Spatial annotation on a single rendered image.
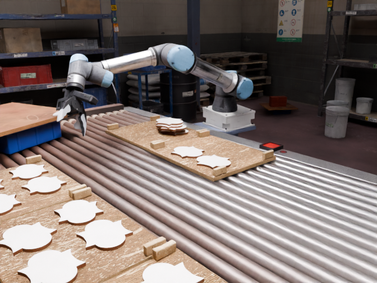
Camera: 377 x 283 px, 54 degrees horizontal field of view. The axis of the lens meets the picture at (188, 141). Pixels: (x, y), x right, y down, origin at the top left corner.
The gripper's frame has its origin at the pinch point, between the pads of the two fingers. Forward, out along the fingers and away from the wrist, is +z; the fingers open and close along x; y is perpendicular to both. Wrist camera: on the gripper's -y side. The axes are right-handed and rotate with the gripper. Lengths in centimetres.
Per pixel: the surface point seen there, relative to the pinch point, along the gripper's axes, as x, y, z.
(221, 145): -43, -47, -2
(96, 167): -9.2, -6.4, 14.1
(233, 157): -34, -55, 9
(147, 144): -31.0, -15.7, -3.0
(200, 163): -22, -46, 14
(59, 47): -211, 260, -273
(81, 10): -209, 226, -326
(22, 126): 1.3, 27.9, -6.6
